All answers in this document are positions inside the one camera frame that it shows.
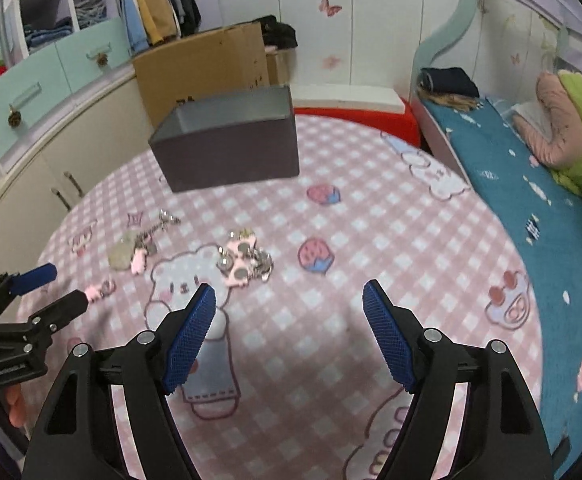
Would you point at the person's left hand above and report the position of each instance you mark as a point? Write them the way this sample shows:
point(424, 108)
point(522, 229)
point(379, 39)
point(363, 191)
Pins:
point(15, 405)

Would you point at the dark folded clothes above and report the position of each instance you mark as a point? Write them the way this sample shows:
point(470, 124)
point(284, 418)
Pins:
point(448, 81)

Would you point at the tan hanging jacket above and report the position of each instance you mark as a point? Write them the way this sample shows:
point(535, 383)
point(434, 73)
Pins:
point(153, 5)

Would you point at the silver crystal earring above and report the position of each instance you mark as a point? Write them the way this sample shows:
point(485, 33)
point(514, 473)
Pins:
point(168, 219)

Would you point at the pink bear charm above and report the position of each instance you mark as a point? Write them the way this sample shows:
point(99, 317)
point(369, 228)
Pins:
point(138, 260)

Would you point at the black clothes pile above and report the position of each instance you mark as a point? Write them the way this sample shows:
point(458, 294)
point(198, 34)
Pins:
point(281, 35)

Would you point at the tan folded clothes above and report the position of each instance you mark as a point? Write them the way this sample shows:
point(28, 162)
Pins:
point(456, 102)

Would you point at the pink butterfly sticker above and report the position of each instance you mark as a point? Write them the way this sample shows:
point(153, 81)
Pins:
point(330, 7)

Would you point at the pink checked tablecloth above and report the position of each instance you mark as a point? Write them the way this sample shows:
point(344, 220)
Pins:
point(321, 240)

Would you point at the folded blue jeans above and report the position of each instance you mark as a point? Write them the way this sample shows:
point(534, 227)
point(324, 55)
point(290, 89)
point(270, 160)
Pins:
point(46, 32)

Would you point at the cream low cabinet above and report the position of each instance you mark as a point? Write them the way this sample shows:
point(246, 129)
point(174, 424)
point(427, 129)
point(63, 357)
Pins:
point(31, 190)

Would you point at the red ottoman with white board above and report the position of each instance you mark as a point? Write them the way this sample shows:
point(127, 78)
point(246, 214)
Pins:
point(371, 122)

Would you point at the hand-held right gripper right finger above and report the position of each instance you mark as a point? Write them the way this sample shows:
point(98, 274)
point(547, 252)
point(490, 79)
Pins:
point(388, 332)

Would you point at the blue fish print bedsheet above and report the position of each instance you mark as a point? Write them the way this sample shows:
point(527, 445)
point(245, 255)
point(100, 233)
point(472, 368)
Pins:
point(521, 235)

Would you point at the white wardrobe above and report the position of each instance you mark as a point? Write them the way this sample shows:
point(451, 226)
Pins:
point(371, 20)

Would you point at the large cardboard box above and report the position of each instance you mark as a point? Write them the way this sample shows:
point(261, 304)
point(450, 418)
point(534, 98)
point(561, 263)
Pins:
point(196, 65)

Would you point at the folded grey clothes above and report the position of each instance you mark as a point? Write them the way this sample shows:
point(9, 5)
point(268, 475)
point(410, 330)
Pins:
point(91, 10)

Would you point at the teal drawer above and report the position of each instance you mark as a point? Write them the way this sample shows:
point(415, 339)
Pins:
point(31, 85)
point(81, 45)

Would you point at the light blue hanging shirt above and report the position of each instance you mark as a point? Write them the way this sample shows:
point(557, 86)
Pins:
point(133, 15)

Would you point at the lilac stair cabinet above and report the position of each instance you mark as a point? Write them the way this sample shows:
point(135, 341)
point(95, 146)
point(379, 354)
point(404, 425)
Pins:
point(67, 5)

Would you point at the teal bunk bed frame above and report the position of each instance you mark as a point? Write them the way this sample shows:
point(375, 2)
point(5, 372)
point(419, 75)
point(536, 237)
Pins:
point(451, 35)

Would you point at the pink pillow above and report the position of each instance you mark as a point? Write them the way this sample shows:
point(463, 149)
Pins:
point(556, 125)

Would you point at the grey tin box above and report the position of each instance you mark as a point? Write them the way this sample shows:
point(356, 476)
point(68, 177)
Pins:
point(231, 155)

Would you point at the white pillow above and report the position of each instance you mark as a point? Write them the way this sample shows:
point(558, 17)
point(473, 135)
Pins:
point(533, 115)

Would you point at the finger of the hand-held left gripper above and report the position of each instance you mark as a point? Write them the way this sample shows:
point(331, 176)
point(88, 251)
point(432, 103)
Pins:
point(61, 310)
point(33, 276)

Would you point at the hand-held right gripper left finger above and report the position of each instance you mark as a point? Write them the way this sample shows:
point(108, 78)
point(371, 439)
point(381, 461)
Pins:
point(191, 340)

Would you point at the pine cone ornament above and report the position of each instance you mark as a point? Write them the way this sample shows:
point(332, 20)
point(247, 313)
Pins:
point(15, 119)
point(103, 60)

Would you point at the small cardboard box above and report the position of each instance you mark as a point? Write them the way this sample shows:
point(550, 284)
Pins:
point(277, 67)

